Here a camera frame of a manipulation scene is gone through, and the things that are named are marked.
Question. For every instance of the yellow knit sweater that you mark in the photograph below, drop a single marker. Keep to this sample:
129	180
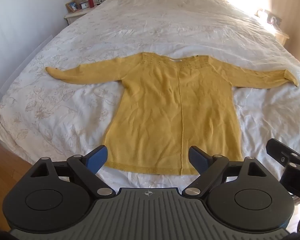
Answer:
165	105

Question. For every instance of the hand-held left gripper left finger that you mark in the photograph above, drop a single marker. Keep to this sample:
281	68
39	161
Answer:
98	158

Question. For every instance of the small alarm clock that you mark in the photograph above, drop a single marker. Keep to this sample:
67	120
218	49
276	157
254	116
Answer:
84	5

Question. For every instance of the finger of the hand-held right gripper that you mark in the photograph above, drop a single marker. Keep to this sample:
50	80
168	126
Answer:
281	150

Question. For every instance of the wooden photo frame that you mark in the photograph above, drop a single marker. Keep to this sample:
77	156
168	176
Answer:
73	6

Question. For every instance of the cream nightstand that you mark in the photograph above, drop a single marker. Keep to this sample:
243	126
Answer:
282	38
76	15

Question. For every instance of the red bottle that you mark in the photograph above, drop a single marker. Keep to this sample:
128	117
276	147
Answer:
90	1

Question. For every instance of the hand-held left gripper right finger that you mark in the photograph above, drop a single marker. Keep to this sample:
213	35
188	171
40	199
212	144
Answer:
195	158

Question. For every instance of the white floral bedspread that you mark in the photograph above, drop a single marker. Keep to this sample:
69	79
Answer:
165	25

